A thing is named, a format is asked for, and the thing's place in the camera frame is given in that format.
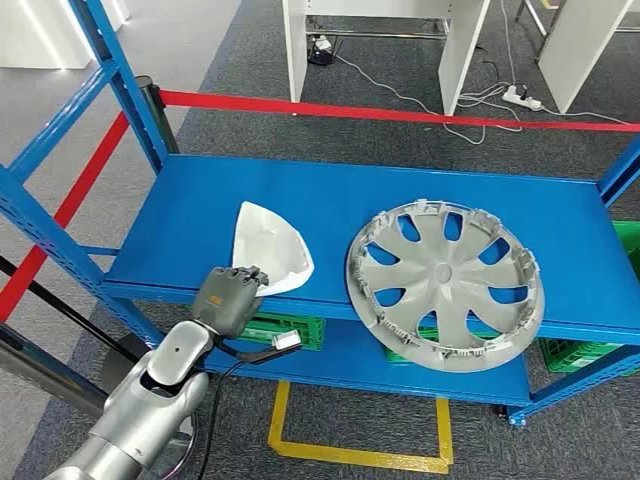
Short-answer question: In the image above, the white plastic shell part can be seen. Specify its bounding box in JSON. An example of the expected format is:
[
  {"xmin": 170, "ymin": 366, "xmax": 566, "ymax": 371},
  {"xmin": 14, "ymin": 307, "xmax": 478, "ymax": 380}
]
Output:
[{"xmin": 232, "ymin": 200, "xmax": 315, "ymax": 297}]

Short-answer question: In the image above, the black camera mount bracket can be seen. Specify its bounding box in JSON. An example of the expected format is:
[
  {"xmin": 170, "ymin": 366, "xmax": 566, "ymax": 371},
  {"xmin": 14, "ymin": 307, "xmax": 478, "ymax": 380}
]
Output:
[{"xmin": 216, "ymin": 337, "xmax": 301, "ymax": 367}]

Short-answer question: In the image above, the blue metal shelf rack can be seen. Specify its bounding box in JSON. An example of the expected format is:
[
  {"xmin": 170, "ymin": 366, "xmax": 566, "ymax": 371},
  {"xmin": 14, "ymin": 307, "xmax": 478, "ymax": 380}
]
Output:
[{"xmin": 0, "ymin": 0, "xmax": 640, "ymax": 427}]

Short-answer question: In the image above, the thin black barrier belt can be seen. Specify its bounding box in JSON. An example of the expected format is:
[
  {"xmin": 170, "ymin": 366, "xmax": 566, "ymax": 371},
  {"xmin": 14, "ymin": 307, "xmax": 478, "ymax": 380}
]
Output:
[{"xmin": 0, "ymin": 254, "xmax": 140, "ymax": 364}]

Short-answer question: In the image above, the white cable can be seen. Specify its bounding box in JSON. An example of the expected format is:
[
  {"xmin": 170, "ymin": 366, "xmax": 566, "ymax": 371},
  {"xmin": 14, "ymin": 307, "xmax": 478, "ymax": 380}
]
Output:
[
  {"xmin": 334, "ymin": 54, "xmax": 487, "ymax": 146},
  {"xmin": 541, "ymin": 104, "xmax": 640, "ymax": 127}
]

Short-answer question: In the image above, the small black router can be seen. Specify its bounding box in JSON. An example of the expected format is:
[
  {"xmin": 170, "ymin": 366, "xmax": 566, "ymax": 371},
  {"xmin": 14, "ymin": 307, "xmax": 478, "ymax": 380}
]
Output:
[{"xmin": 306, "ymin": 36, "xmax": 342, "ymax": 66}]

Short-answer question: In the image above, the white desk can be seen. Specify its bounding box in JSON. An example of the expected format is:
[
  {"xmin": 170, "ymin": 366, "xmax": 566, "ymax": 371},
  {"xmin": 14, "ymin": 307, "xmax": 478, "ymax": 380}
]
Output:
[
  {"xmin": 515, "ymin": 0, "xmax": 635, "ymax": 115},
  {"xmin": 281, "ymin": 0, "xmax": 492, "ymax": 118}
]

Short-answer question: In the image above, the green plastic crate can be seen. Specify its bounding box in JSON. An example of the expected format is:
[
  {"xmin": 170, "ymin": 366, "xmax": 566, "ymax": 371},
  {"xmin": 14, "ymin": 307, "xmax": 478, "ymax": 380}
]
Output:
[
  {"xmin": 383, "ymin": 316, "xmax": 496, "ymax": 364},
  {"xmin": 235, "ymin": 314, "xmax": 327, "ymax": 352},
  {"xmin": 539, "ymin": 220, "xmax": 640, "ymax": 377}
]

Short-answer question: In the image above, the red barrier belt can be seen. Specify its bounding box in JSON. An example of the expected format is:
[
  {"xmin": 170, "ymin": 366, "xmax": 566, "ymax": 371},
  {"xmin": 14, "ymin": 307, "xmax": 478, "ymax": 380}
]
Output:
[
  {"xmin": 158, "ymin": 89, "xmax": 640, "ymax": 134},
  {"xmin": 0, "ymin": 111, "xmax": 130, "ymax": 324}
]

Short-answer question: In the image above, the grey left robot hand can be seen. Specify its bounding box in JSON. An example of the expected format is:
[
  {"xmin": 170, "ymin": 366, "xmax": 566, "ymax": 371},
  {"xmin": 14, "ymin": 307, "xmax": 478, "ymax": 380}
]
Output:
[{"xmin": 192, "ymin": 266, "xmax": 269, "ymax": 339}]

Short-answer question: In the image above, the grey wheel hubcap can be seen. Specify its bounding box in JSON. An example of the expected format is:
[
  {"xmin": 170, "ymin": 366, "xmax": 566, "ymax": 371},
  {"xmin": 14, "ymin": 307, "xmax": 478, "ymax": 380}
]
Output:
[{"xmin": 345, "ymin": 198, "xmax": 546, "ymax": 374}]

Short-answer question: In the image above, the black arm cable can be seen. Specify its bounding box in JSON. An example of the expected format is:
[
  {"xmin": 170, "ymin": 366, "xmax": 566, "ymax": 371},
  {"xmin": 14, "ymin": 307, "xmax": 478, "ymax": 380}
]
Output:
[{"xmin": 198, "ymin": 357, "xmax": 248, "ymax": 480}]

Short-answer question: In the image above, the white power strip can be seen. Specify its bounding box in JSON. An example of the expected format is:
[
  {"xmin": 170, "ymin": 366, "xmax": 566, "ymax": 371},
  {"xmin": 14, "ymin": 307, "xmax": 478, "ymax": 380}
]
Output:
[{"xmin": 502, "ymin": 84, "xmax": 544, "ymax": 112}]

